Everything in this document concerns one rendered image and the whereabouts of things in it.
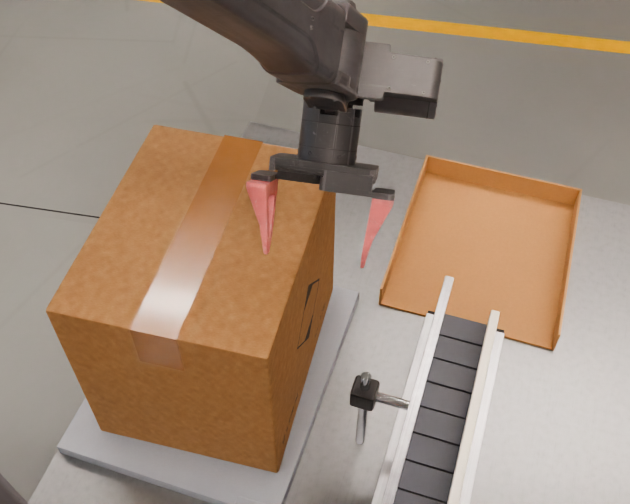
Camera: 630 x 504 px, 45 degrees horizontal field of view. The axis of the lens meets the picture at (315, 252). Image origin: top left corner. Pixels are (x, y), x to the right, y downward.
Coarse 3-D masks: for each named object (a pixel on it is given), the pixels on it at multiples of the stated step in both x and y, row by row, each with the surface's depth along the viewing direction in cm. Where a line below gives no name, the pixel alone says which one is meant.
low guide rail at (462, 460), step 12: (492, 312) 103; (492, 324) 102; (492, 336) 101; (480, 360) 99; (480, 372) 97; (480, 384) 96; (480, 396) 95; (468, 420) 93; (468, 432) 92; (468, 444) 91; (468, 456) 90; (456, 468) 89; (456, 480) 88; (456, 492) 87
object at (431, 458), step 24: (456, 336) 105; (480, 336) 105; (432, 360) 103; (456, 360) 103; (432, 384) 100; (456, 384) 100; (432, 408) 98; (456, 408) 98; (432, 432) 96; (456, 432) 96; (408, 456) 94; (432, 456) 94; (456, 456) 94; (408, 480) 92; (432, 480) 92
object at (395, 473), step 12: (444, 288) 100; (444, 300) 99; (444, 312) 98; (432, 324) 96; (432, 336) 95; (432, 348) 94; (420, 372) 92; (420, 384) 91; (420, 396) 90; (408, 408) 89; (408, 420) 88; (408, 432) 87; (408, 444) 86; (396, 456) 85; (396, 468) 84; (396, 480) 83; (384, 492) 83
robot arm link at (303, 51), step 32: (160, 0) 49; (192, 0) 47; (224, 0) 47; (256, 0) 50; (288, 0) 53; (320, 0) 58; (224, 32) 54; (256, 32) 53; (288, 32) 54; (320, 32) 58; (352, 32) 63; (288, 64) 59; (320, 64) 59; (352, 64) 64; (352, 96) 65
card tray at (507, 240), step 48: (432, 192) 129; (480, 192) 129; (528, 192) 128; (576, 192) 125; (432, 240) 122; (480, 240) 122; (528, 240) 122; (384, 288) 114; (432, 288) 116; (480, 288) 116; (528, 288) 116; (528, 336) 111
